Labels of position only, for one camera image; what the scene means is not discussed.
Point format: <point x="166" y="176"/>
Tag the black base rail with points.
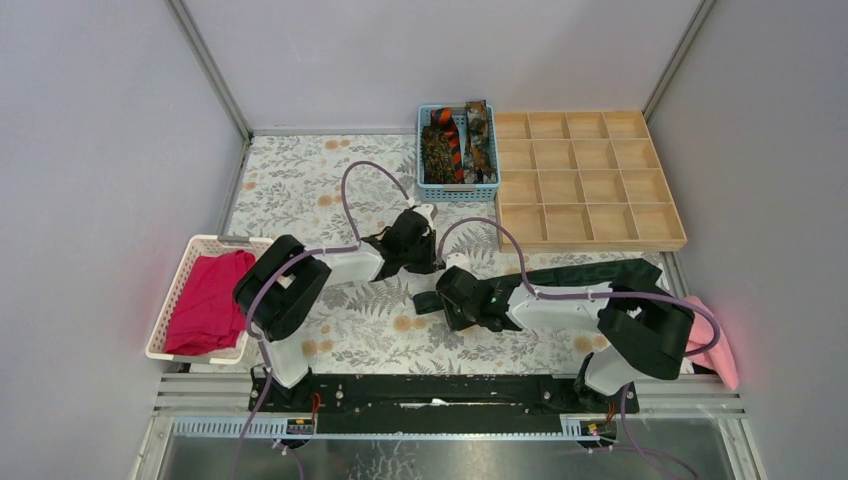
<point x="439" y="404"/>

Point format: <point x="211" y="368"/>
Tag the orange grey floral tie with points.
<point x="478" y="165"/>

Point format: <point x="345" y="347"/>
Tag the black gold patterned tie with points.
<point x="434" y="156"/>

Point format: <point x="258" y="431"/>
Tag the red cloth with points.
<point x="206" y="317"/>

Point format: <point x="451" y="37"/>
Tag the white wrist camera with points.
<point x="427" y="211"/>
<point x="458" y="260"/>

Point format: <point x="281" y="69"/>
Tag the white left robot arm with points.
<point x="279" y="290"/>

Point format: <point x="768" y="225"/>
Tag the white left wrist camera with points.
<point x="427" y="211"/>

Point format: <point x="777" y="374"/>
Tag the dark green leaf tie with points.
<point x="563" y="276"/>

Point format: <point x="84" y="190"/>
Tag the white plastic basket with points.
<point x="202" y="246"/>

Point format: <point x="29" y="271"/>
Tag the orange black striped tie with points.
<point x="443" y="120"/>

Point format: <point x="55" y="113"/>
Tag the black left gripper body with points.
<point x="411" y="241"/>

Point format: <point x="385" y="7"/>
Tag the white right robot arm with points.
<point x="646" y="329"/>

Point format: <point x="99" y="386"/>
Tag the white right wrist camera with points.
<point x="458" y="260"/>

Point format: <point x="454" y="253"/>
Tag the wooden compartment tray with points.
<point x="583" y="181"/>

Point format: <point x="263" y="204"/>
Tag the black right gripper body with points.
<point x="459" y="318"/>

